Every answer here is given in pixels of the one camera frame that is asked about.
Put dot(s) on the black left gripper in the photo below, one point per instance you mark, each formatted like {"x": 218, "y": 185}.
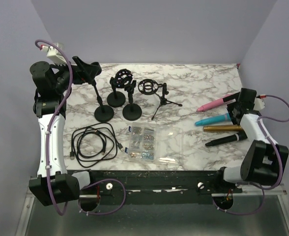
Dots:
{"x": 89, "y": 70}

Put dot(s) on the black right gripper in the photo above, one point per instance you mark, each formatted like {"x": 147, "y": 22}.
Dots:
{"x": 229, "y": 109}

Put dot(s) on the blue microphone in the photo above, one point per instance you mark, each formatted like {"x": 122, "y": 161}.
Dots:
{"x": 213, "y": 120}

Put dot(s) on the gold microphone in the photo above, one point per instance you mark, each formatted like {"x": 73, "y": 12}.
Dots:
{"x": 222, "y": 128}

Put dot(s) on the black microphone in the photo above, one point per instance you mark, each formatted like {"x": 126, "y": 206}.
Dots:
{"x": 240, "y": 136}

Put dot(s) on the pink microphone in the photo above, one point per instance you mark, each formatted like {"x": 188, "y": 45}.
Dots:
{"x": 216, "y": 103}

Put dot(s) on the black shock-mount round-base stand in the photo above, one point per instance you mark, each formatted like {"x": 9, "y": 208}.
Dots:
{"x": 121, "y": 80}

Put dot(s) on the black clip round-base stand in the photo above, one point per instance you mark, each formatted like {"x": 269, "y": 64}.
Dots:
{"x": 103, "y": 113}

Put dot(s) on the black round-base mic stand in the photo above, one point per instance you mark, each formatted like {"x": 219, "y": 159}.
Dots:
{"x": 131, "y": 111}

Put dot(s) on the black tripod shock-mount stand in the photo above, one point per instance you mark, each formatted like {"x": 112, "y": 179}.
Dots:
{"x": 151, "y": 87}

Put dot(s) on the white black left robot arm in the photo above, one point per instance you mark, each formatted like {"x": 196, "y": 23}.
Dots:
{"x": 51, "y": 137}

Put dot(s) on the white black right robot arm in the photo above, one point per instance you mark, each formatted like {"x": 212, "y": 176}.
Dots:
{"x": 265, "y": 160}

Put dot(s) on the clear plastic screw box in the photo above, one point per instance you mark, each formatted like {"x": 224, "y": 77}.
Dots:
{"x": 160, "y": 144}

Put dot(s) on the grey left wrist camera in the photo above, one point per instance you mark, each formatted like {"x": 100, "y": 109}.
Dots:
{"x": 53, "y": 54}

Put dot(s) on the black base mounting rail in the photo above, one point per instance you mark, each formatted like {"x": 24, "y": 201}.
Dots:
{"x": 136, "y": 188}

